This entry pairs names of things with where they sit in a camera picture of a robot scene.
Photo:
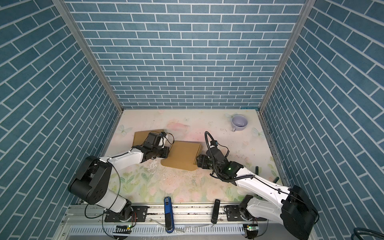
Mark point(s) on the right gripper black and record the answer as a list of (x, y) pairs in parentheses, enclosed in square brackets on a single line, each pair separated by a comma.
[(203, 158)]

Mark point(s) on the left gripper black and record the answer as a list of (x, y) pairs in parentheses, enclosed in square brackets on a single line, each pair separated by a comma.
[(166, 150)]

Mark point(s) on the cardboard box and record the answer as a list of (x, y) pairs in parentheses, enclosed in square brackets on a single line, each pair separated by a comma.
[(140, 137)]

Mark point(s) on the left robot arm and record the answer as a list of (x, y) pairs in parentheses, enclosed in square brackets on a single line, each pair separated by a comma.
[(92, 178)]

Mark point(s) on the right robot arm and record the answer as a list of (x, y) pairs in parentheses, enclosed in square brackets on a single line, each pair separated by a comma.
[(290, 207)]

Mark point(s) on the lavender ceramic cup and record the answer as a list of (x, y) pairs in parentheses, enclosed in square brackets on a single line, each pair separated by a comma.
[(239, 123)]

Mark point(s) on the blue black handheld tool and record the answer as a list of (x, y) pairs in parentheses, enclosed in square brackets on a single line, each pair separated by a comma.
[(169, 217)]

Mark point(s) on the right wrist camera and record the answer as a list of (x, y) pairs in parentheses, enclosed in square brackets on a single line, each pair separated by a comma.
[(211, 142)]

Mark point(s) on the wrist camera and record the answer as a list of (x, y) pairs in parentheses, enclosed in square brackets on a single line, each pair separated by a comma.
[(211, 142), (155, 140)]

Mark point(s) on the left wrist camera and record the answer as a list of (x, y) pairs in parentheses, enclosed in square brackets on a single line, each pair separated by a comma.
[(155, 140)]

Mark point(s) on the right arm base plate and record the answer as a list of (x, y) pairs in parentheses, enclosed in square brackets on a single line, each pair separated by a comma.
[(236, 214)]

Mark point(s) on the green handled pliers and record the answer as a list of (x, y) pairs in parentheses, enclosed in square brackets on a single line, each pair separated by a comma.
[(270, 173)]

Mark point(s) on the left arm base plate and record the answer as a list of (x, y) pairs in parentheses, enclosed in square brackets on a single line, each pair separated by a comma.
[(132, 214)]

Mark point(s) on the aluminium front rail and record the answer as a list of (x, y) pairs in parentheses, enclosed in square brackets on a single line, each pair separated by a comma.
[(190, 213)]

